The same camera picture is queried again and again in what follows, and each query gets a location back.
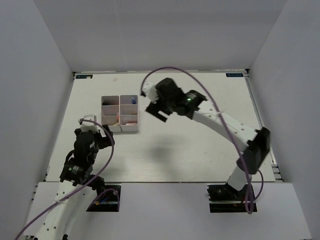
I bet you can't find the left corner label sticker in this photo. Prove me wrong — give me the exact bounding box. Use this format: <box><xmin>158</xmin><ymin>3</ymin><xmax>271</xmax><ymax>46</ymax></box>
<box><xmin>75</xmin><ymin>74</ymin><xmax>93</xmax><ymax>79</ymax></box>

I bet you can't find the white left organizer tray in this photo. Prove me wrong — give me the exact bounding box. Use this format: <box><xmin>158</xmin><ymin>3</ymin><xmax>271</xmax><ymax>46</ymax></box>
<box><xmin>101</xmin><ymin>95</ymin><xmax>122</xmax><ymax>133</ymax></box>

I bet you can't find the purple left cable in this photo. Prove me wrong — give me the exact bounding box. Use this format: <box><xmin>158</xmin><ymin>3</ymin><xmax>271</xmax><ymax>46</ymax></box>
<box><xmin>21</xmin><ymin>119</ymin><xmax>121</xmax><ymax>237</ymax></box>

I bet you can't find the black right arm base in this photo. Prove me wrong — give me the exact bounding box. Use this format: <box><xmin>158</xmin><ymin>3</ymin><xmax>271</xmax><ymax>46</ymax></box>
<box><xmin>207</xmin><ymin>184</ymin><xmax>248</xmax><ymax>213</ymax></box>

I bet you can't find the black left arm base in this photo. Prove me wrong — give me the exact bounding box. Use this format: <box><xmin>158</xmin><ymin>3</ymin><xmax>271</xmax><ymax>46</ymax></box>
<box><xmin>86</xmin><ymin>183</ymin><xmax>122</xmax><ymax>213</ymax></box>

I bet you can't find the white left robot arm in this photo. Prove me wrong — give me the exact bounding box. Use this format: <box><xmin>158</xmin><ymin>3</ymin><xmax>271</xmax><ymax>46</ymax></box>
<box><xmin>16</xmin><ymin>119</ymin><xmax>115</xmax><ymax>240</ymax></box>

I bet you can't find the white organizer tray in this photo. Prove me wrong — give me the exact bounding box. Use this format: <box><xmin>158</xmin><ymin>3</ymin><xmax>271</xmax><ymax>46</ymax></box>
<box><xmin>101</xmin><ymin>95</ymin><xmax>122</xmax><ymax>133</ymax></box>
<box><xmin>119</xmin><ymin>94</ymin><xmax>140</xmax><ymax>133</ymax></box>

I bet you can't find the blue capped spray bottle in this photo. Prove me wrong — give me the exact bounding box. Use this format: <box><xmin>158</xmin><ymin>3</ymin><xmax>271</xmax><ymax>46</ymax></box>
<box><xmin>131</xmin><ymin>96</ymin><xmax>137</xmax><ymax>105</ymax></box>

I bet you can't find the white right organizer tray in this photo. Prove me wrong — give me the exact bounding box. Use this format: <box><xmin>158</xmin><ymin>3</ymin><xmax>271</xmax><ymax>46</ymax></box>
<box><xmin>119</xmin><ymin>94</ymin><xmax>140</xmax><ymax>133</ymax></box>

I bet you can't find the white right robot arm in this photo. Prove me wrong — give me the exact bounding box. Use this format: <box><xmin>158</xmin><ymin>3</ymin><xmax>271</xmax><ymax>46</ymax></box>
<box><xmin>141</xmin><ymin>78</ymin><xmax>270</xmax><ymax>200</ymax></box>

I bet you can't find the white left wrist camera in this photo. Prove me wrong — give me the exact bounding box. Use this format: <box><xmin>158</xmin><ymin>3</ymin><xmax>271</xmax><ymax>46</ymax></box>
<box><xmin>78</xmin><ymin>114</ymin><xmax>99</xmax><ymax>133</ymax></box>

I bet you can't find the right corner label sticker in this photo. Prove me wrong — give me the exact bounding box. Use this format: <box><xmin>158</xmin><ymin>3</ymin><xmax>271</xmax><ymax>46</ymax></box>
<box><xmin>225</xmin><ymin>72</ymin><xmax>244</xmax><ymax>78</ymax></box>

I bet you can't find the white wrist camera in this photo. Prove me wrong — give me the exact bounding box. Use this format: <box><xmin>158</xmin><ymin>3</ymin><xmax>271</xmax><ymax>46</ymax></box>
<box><xmin>78</xmin><ymin>114</ymin><xmax>99</xmax><ymax>133</ymax></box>
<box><xmin>140</xmin><ymin>82</ymin><xmax>159</xmax><ymax>103</ymax></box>

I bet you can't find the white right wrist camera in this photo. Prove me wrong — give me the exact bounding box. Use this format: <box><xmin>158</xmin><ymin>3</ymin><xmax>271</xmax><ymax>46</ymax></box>
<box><xmin>140</xmin><ymin>82</ymin><xmax>159</xmax><ymax>103</ymax></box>

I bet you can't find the corner label sticker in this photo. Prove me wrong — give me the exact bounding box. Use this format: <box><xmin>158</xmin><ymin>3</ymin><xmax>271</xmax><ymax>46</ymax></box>
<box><xmin>225</xmin><ymin>72</ymin><xmax>244</xmax><ymax>78</ymax></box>
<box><xmin>75</xmin><ymin>74</ymin><xmax>93</xmax><ymax>79</ymax></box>

